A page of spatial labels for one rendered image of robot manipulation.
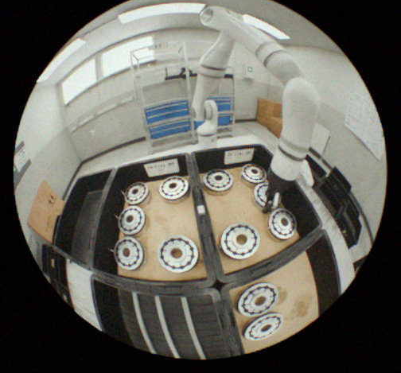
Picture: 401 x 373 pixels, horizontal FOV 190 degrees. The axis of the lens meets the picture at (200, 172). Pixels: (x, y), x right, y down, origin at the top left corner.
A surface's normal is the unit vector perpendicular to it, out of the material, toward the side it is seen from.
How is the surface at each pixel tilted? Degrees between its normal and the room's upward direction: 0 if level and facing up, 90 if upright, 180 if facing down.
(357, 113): 90
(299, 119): 105
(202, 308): 0
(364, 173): 90
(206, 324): 0
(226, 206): 0
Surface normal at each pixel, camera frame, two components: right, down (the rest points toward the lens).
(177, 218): -0.07, -0.73
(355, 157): -0.95, 0.25
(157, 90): 0.29, 0.63
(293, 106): -0.83, 0.54
